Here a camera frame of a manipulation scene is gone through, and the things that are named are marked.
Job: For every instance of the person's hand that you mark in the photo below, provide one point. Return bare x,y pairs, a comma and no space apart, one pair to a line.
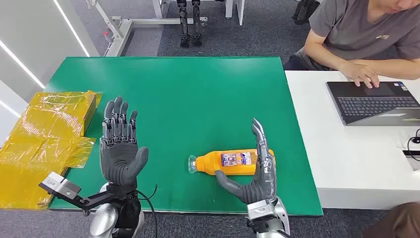
359,72

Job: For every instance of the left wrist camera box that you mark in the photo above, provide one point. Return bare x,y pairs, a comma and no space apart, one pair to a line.
60,185

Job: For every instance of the black left camera bracket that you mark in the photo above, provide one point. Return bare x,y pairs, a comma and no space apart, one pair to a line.
95,200

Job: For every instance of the yellow taped cardboard box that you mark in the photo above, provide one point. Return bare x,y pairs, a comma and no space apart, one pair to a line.
39,131

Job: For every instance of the brown rounded object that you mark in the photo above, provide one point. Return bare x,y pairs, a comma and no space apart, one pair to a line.
400,223

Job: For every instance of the orange juice bottle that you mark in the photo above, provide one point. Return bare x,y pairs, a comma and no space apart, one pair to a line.
210,164

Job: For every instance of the green table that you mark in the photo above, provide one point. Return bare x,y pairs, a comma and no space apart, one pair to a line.
197,98

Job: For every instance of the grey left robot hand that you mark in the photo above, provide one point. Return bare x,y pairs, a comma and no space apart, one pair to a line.
118,161

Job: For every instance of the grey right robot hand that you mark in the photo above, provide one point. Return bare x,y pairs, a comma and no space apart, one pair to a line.
262,187

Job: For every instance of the person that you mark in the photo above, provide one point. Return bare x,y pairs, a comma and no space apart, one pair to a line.
354,29

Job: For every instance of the white desk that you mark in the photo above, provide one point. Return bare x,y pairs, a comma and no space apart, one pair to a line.
354,157

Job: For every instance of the white metal gantry frame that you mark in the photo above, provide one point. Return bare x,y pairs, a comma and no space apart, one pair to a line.
121,36

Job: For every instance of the black laptop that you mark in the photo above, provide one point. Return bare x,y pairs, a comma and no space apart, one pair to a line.
370,105

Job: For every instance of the black object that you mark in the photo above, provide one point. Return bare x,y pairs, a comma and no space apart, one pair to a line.
305,11

